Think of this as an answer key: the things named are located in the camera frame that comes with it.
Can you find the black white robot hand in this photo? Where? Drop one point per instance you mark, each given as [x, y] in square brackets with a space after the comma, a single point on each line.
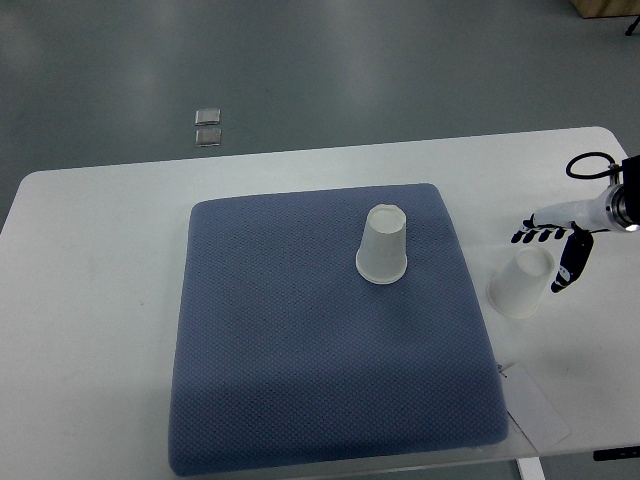
[579, 221]

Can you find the white paper cup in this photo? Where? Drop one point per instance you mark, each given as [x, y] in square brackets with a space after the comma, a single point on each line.
[516, 290]
[381, 258]

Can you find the black tripod leg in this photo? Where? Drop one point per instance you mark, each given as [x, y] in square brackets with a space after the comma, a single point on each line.
[632, 27]

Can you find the wooden furniture corner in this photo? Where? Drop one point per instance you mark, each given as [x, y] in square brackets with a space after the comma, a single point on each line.
[591, 9]

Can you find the white paper tag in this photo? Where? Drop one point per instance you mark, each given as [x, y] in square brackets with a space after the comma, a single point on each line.
[531, 410]

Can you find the white paper cup on cushion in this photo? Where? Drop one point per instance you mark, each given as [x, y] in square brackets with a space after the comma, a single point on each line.
[381, 258]

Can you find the table control panel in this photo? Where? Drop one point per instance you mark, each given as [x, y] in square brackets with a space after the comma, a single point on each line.
[616, 454]

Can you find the white table leg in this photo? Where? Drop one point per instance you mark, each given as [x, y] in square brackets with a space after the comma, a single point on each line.
[530, 469]

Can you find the blue mesh cushion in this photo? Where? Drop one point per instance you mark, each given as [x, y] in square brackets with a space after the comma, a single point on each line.
[286, 355]

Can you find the lower metal floor plate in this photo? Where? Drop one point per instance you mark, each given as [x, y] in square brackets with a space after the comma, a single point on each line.
[207, 137]

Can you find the metal floor plate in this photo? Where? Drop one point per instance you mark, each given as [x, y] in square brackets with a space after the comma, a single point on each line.
[207, 116]
[207, 137]

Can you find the upper metal floor plate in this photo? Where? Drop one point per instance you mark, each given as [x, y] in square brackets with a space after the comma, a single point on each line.
[207, 116]

